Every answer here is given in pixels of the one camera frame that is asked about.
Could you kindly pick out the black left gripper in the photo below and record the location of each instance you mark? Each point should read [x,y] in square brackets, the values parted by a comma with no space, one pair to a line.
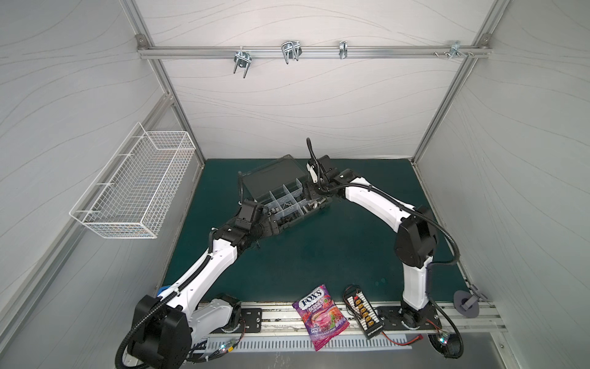
[266,230]

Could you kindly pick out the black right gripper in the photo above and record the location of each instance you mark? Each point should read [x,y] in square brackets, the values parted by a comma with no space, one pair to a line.
[318,200]

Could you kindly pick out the clear plastic organizer box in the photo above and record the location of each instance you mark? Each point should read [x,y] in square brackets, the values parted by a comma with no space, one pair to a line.
[281,188]

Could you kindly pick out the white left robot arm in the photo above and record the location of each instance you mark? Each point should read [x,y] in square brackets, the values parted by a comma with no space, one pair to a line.
[164,328]

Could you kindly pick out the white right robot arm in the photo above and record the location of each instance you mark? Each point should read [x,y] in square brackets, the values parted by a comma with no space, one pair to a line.
[421,243]

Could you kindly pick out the green table mat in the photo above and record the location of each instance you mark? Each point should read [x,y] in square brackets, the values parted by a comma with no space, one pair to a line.
[341,245]

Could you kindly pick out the blue tape dispenser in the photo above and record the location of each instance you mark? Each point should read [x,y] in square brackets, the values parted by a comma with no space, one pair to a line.
[162,290]

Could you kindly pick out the purple Fox's candy bag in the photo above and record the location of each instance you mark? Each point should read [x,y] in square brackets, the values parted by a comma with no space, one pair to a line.
[322,319]

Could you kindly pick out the silver double U-bolt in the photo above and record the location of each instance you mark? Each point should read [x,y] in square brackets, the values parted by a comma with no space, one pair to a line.
[291,50]

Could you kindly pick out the silver U-bolt clamp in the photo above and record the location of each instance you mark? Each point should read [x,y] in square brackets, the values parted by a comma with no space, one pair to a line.
[242,60]

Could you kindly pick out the black parallel charging board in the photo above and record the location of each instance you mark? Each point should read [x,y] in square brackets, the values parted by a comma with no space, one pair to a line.
[364,313]

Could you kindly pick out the aluminium top crossbar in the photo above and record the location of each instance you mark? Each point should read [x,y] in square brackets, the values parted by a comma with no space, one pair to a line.
[308,52]

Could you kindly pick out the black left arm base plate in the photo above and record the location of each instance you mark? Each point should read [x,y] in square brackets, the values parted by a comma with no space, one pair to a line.
[251,320]

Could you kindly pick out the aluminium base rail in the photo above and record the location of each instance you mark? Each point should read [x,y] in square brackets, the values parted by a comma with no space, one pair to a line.
[283,328]

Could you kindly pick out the white wire basket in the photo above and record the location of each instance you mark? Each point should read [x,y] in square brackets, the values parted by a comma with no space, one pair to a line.
[131,195]

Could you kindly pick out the small silver bracket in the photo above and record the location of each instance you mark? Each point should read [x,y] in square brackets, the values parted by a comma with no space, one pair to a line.
[343,50]

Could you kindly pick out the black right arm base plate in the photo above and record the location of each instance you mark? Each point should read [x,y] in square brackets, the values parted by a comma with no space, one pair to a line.
[405,318]

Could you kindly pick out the silver corner hook bracket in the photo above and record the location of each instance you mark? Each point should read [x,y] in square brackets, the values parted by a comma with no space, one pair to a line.
[454,51]

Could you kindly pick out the aluminium corner frame post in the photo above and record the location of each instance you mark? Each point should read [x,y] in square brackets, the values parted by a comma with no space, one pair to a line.
[481,49]

